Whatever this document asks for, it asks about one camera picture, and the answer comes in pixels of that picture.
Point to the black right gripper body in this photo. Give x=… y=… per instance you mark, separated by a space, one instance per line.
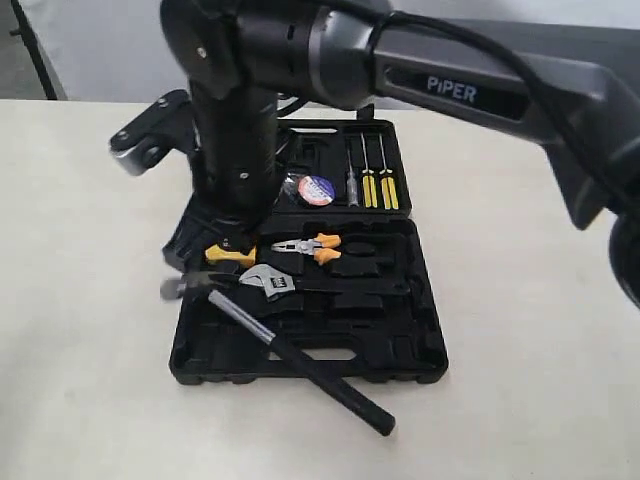
x=238 y=139

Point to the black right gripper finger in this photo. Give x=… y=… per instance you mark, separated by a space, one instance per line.
x=196 y=231

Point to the black adjustable wrench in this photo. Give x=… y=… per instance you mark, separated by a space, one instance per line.
x=276 y=284

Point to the electrical tape roll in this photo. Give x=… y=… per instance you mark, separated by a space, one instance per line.
x=309 y=190

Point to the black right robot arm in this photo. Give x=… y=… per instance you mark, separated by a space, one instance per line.
x=574 y=97

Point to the black plastic tool case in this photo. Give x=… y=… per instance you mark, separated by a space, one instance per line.
x=338 y=263

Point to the yellow tape measure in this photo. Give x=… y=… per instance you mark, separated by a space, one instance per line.
x=217 y=253

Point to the clear voltage tester screwdriver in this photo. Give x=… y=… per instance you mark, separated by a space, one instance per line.
x=351 y=183

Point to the yellow screwdriver left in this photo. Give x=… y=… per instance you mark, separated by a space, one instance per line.
x=368 y=179

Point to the yellow screwdriver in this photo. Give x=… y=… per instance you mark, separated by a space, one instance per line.
x=368 y=179
x=390 y=197

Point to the white backdrop cloth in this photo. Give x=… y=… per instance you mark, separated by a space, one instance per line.
x=114 y=51

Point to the yellow screwdriver right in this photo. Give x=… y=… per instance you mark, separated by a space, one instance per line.
x=390 y=197

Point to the black backdrop stand pole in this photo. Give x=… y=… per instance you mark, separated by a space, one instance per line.
x=26 y=34

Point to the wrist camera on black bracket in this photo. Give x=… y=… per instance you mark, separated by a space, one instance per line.
x=167 y=124

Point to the orange handled pliers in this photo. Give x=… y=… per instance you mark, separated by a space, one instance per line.
x=323 y=248

